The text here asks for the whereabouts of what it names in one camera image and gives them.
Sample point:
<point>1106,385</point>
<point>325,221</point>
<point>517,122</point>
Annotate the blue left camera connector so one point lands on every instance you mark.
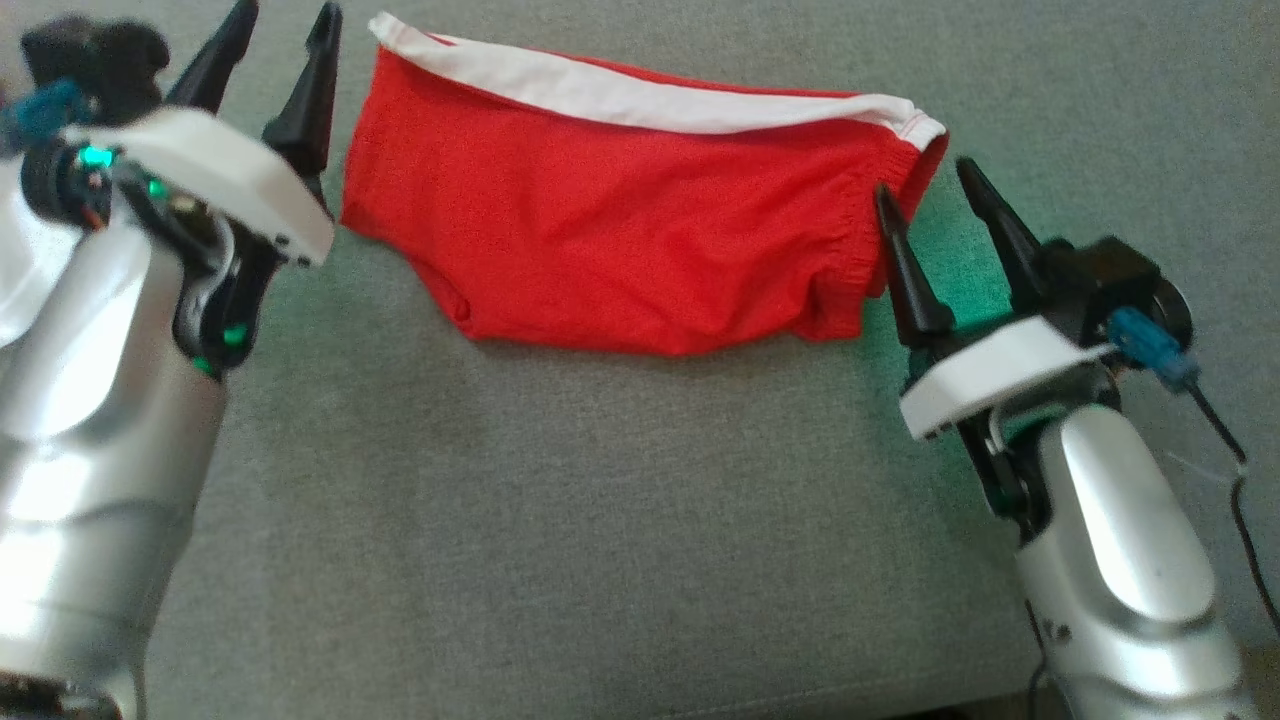
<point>45,110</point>

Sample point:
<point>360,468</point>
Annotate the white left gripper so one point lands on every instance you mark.
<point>230,180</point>

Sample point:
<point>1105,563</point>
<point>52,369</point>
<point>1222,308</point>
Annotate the blue camera connector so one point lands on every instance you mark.
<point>1150,345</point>
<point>45,110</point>

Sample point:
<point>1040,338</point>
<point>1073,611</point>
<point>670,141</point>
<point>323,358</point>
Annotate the red shorts with white stripe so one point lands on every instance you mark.
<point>620,230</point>

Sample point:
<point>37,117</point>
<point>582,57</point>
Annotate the blue right camera connector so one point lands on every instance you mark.
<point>1150,345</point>

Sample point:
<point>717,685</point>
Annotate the large grey fabric sofa seat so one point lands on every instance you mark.
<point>600,520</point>

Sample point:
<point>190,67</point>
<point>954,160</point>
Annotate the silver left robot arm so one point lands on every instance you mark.
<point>90,450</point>

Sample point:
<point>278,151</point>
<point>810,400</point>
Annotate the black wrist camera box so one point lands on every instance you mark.
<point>95,60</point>
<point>1120,280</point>

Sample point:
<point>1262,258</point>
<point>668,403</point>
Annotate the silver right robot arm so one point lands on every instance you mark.
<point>1120,560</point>

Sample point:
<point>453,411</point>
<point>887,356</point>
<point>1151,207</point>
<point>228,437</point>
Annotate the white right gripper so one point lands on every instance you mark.
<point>990,370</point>

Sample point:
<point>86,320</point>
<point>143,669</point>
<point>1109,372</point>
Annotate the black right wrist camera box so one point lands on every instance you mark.
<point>1120,280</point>

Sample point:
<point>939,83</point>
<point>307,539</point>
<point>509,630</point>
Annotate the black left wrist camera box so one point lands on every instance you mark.
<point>95,60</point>

